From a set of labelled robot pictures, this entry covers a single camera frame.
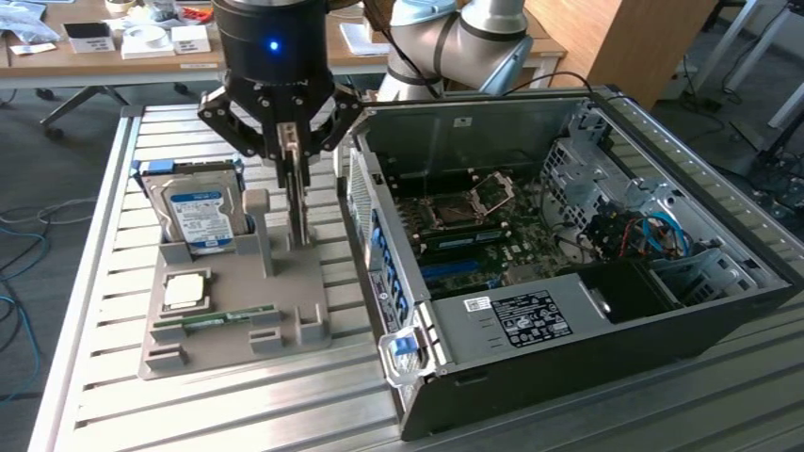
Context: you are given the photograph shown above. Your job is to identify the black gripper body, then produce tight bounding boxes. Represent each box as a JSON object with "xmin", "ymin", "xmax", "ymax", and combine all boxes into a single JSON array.
[{"xmin": 210, "ymin": 0, "xmax": 339, "ymax": 127}]

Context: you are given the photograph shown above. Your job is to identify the grey parts rack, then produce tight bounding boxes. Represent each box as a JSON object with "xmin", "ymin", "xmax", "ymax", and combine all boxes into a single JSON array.
[{"xmin": 136, "ymin": 187, "xmax": 335, "ymax": 381}]

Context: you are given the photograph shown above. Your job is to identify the black cable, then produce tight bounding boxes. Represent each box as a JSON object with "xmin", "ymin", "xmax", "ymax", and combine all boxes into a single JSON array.
[{"xmin": 531, "ymin": 69, "xmax": 630, "ymax": 103}]

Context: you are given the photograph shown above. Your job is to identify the plain white box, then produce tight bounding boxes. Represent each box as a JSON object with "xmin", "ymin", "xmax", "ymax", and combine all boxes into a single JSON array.
[{"xmin": 170, "ymin": 24, "xmax": 211, "ymax": 56}]

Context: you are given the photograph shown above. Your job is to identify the wooden desk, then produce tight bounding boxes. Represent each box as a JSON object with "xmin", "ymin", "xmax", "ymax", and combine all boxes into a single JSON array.
[
  {"xmin": 0, "ymin": 0, "xmax": 228, "ymax": 137},
  {"xmin": 223, "ymin": 0, "xmax": 571, "ymax": 103}
]

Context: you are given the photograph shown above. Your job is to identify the small white label card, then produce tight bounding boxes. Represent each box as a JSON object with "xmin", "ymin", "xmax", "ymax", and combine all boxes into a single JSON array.
[{"xmin": 8, "ymin": 42, "xmax": 58, "ymax": 57}]

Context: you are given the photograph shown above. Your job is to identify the installed RAM stick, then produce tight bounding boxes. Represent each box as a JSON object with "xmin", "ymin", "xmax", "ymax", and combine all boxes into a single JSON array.
[{"xmin": 424, "ymin": 229, "xmax": 511, "ymax": 254}]

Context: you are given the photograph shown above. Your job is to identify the black and white box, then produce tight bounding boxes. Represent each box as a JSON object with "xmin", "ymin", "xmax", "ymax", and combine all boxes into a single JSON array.
[{"xmin": 62, "ymin": 22, "xmax": 118, "ymax": 55}]

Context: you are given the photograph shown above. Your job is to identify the blue expansion slot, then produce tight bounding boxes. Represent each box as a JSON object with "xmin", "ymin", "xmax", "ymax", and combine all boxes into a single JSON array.
[{"xmin": 419, "ymin": 257, "xmax": 484, "ymax": 284}]

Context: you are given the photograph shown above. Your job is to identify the white paper stack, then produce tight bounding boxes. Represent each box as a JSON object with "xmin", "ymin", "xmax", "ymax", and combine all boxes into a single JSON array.
[{"xmin": 338, "ymin": 21, "xmax": 391, "ymax": 57}]

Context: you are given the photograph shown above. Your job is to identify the silver CPU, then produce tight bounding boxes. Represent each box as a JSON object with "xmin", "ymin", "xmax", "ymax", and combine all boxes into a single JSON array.
[{"xmin": 162, "ymin": 274, "xmax": 208, "ymax": 312}]

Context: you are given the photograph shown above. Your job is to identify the blue release latch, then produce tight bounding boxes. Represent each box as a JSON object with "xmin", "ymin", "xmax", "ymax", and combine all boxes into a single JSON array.
[{"xmin": 388, "ymin": 336, "xmax": 422, "ymax": 358}]

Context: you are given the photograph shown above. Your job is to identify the grey power supply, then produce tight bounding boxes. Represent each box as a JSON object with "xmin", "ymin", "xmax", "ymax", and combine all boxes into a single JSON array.
[{"xmin": 428, "ymin": 274, "xmax": 618, "ymax": 367}]

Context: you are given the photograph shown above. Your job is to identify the green motherboard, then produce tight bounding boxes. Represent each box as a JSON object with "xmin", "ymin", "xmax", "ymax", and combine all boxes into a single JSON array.
[{"xmin": 388, "ymin": 186, "xmax": 596, "ymax": 302}]

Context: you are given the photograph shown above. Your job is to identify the green RAM stick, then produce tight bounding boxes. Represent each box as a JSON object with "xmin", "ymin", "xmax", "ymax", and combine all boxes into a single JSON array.
[{"xmin": 152, "ymin": 304, "xmax": 278, "ymax": 330}]

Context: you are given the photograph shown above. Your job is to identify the blue wire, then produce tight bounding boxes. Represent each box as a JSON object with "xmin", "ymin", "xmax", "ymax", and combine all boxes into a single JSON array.
[{"xmin": 638, "ymin": 212, "xmax": 694, "ymax": 259}]

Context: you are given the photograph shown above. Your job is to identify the blue floor cable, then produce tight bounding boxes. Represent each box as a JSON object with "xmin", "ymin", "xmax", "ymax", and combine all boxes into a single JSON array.
[{"xmin": 0, "ymin": 230, "xmax": 50, "ymax": 404}]

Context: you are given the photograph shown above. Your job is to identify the slanted metal disk bay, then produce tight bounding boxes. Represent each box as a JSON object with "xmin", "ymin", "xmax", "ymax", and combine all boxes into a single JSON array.
[{"xmin": 646, "ymin": 244, "xmax": 766, "ymax": 310}]

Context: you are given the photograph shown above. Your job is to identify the hard disk blue carrier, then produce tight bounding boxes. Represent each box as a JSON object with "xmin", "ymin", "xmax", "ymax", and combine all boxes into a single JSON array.
[{"xmin": 130, "ymin": 158, "xmax": 250, "ymax": 258}]

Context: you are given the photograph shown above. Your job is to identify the perforated metal disk bay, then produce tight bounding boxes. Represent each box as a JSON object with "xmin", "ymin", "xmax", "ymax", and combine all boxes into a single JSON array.
[{"xmin": 538, "ymin": 136, "xmax": 636, "ymax": 222}]

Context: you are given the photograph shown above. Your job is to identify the brown cardboard box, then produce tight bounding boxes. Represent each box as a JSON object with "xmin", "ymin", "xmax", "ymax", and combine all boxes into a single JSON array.
[{"xmin": 362, "ymin": 0, "xmax": 395, "ymax": 32}]

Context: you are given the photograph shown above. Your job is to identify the white box with tape roll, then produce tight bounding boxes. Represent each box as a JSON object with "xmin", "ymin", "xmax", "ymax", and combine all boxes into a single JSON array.
[{"xmin": 119, "ymin": 25, "xmax": 178, "ymax": 60}]

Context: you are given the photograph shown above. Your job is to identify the metal socket cover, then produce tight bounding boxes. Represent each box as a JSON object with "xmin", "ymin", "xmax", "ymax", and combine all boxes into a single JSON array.
[{"xmin": 468, "ymin": 170, "xmax": 518, "ymax": 223}]

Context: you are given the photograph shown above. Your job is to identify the white table frame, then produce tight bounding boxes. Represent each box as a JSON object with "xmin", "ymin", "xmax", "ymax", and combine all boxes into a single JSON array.
[{"xmin": 690, "ymin": 0, "xmax": 804, "ymax": 128}]

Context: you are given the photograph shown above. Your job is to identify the green graphics card black fan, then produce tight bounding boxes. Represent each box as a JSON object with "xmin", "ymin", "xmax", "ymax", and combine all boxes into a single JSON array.
[{"xmin": 275, "ymin": 121, "xmax": 315, "ymax": 250}]

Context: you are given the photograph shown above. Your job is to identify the grey floor cable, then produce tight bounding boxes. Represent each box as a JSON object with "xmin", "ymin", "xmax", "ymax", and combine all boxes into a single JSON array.
[{"xmin": 0, "ymin": 197, "xmax": 96, "ymax": 226}]

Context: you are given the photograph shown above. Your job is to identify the clear plastic bag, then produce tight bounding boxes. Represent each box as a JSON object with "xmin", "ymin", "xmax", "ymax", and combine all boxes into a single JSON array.
[{"xmin": 0, "ymin": 1, "xmax": 63, "ymax": 44}]

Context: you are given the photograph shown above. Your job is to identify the black open PC case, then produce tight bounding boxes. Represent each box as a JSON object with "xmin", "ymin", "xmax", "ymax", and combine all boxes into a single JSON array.
[{"xmin": 332, "ymin": 84, "xmax": 804, "ymax": 442}]

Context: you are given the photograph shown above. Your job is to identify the CPU socket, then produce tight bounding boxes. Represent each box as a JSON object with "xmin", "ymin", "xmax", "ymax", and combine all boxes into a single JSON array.
[{"xmin": 424, "ymin": 193, "xmax": 487, "ymax": 228}]

